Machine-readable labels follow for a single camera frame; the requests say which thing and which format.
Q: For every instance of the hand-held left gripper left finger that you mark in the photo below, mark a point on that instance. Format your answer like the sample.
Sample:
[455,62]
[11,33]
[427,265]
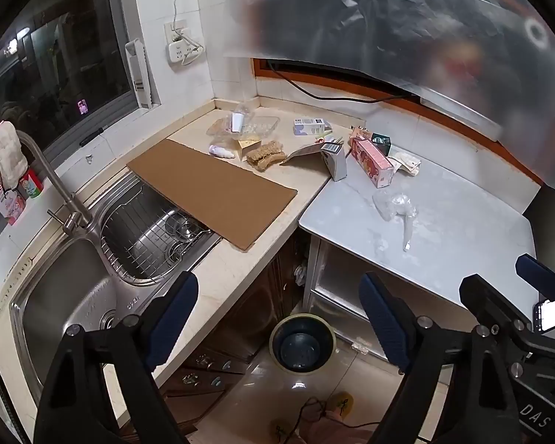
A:
[175,314]

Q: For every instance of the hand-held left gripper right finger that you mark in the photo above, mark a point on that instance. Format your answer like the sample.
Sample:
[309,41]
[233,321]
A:
[388,323]

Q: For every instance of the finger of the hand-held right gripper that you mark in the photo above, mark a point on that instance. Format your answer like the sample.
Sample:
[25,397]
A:
[539,275]
[488,300]

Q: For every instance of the round dark trash bin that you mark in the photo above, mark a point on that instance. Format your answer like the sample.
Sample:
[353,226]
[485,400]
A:
[300,347]

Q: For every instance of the white cabinet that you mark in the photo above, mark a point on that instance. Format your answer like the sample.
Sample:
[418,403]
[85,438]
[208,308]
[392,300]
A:
[342,277]

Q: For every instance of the brown wooden cabinet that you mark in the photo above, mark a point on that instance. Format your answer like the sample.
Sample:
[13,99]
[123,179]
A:
[249,305]

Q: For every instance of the steel bowl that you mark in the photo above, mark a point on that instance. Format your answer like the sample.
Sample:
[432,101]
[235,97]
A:
[181,230]

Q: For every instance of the yellow slipper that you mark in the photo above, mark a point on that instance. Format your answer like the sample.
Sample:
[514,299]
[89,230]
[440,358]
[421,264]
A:
[342,402]
[280,431]

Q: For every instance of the crumpled white plastic bag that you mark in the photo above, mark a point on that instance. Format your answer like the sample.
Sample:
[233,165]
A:
[300,275]

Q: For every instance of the stainless steel sink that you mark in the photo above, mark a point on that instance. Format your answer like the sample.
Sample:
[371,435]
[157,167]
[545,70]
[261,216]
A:
[60,296]

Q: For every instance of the person's pink pants leg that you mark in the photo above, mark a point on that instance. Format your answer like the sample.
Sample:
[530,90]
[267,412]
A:
[337,430]

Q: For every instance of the clear plastic bag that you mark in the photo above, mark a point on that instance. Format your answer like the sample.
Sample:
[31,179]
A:
[397,203]

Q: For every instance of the brown cardboard sheet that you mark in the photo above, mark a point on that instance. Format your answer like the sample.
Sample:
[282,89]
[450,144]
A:
[212,189]

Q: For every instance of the crumpled paper receipts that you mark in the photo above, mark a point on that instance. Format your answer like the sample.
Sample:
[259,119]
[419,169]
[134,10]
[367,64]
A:
[407,162]

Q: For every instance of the pink carton box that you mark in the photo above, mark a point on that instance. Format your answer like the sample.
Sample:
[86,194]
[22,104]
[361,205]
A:
[372,162]

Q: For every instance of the white box with barcode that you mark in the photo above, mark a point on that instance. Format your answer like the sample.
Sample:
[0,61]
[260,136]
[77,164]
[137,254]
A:
[336,164]

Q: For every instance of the small white bottle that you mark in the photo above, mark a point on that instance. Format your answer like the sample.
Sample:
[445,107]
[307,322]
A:
[219,150]

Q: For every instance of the brown loofah scrubber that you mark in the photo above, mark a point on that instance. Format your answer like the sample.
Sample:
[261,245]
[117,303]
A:
[263,155]

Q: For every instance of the dark green small box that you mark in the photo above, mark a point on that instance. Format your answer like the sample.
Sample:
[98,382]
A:
[383,141]

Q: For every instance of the steel faucet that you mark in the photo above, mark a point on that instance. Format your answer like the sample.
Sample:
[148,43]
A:
[51,175]

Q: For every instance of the grey cardboard piece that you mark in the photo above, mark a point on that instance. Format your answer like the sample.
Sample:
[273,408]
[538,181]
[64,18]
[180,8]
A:
[305,152]

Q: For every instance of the red label can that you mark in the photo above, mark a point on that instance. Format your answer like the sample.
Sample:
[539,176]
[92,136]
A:
[30,185]

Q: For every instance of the pink packet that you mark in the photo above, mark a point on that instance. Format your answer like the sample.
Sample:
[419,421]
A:
[9,201]

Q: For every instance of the clear plastic tray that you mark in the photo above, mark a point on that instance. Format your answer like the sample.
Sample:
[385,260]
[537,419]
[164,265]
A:
[263,125]

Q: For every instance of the purple white carton box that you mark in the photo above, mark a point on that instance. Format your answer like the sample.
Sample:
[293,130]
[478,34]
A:
[311,126]

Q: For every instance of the beige dish cloth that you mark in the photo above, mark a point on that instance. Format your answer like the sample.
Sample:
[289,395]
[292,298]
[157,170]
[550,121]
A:
[9,152]

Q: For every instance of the dark window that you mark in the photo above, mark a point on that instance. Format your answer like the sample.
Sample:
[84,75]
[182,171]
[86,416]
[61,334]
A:
[64,55]

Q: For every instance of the translucent plastic sheet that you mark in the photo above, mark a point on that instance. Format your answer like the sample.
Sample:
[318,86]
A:
[397,18]

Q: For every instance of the orange wooden window frame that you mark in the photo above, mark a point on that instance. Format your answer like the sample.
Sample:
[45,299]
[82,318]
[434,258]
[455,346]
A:
[444,118]

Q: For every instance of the white wall holder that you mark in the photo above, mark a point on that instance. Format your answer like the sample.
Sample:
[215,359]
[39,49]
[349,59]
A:
[138,74]

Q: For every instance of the white wall power strip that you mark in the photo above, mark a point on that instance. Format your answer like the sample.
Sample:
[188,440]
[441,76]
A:
[182,53]

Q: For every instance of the white wall socket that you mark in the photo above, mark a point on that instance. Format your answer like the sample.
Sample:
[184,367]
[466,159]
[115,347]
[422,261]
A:
[175,27]

